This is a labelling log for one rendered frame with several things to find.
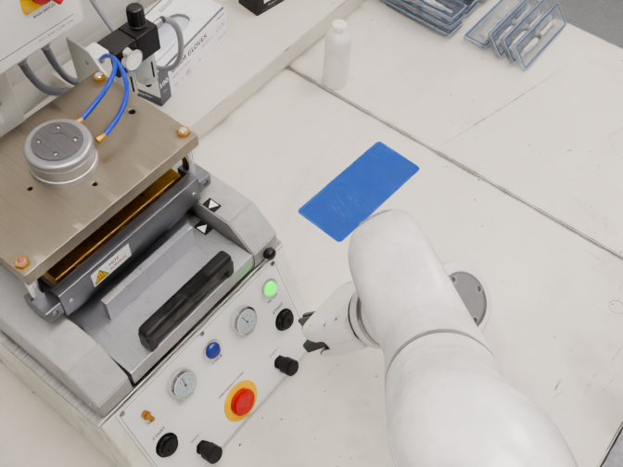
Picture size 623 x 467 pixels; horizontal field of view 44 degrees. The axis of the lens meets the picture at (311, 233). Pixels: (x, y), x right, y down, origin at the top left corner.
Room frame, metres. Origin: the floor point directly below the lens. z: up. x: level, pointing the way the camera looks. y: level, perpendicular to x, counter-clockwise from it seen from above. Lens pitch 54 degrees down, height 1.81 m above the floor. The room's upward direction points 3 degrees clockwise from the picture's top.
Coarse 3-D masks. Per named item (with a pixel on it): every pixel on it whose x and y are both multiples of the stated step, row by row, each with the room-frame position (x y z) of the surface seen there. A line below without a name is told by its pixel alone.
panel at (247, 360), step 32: (256, 288) 0.55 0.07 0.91; (224, 320) 0.50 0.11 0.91; (192, 352) 0.45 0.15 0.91; (224, 352) 0.47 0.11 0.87; (256, 352) 0.49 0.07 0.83; (288, 352) 0.52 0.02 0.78; (160, 384) 0.40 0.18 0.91; (224, 384) 0.44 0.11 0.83; (256, 384) 0.46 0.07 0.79; (128, 416) 0.35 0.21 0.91; (160, 416) 0.37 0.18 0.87; (192, 416) 0.39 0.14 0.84; (224, 416) 0.41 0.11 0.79; (192, 448) 0.36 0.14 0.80
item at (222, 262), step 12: (216, 264) 0.52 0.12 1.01; (228, 264) 0.53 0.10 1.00; (204, 276) 0.50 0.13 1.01; (216, 276) 0.51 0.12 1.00; (228, 276) 0.52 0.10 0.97; (180, 288) 0.48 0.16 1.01; (192, 288) 0.48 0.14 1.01; (204, 288) 0.49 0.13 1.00; (168, 300) 0.46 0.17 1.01; (180, 300) 0.46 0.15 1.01; (192, 300) 0.47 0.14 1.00; (156, 312) 0.45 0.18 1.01; (168, 312) 0.45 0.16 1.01; (180, 312) 0.45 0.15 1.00; (144, 324) 0.43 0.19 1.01; (156, 324) 0.43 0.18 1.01; (168, 324) 0.44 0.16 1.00; (144, 336) 0.42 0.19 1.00; (156, 336) 0.42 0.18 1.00
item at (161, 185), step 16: (160, 176) 0.61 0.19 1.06; (176, 176) 0.62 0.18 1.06; (144, 192) 0.59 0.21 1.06; (160, 192) 0.59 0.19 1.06; (128, 208) 0.56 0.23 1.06; (144, 208) 0.57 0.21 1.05; (112, 224) 0.54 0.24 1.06; (96, 240) 0.51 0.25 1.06; (80, 256) 0.49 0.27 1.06; (48, 272) 0.46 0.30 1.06; (64, 272) 0.46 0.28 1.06
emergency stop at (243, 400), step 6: (240, 390) 0.44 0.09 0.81; (246, 390) 0.44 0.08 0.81; (234, 396) 0.43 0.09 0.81; (240, 396) 0.43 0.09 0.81; (246, 396) 0.44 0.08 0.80; (252, 396) 0.44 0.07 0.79; (234, 402) 0.42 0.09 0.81; (240, 402) 0.43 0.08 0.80; (246, 402) 0.43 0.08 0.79; (252, 402) 0.43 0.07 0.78; (234, 408) 0.42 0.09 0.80; (240, 408) 0.42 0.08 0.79; (246, 408) 0.42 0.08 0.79; (240, 414) 0.41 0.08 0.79
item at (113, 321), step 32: (192, 224) 0.61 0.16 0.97; (160, 256) 0.53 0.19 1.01; (192, 256) 0.56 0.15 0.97; (128, 288) 0.48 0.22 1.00; (160, 288) 0.50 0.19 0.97; (224, 288) 0.52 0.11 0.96; (96, 320) 0.45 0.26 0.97; (128, 320) 0.45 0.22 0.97; (192, 320) 0.47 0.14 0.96; (128, 352) 0.41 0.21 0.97; (160, 352) 0.42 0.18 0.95
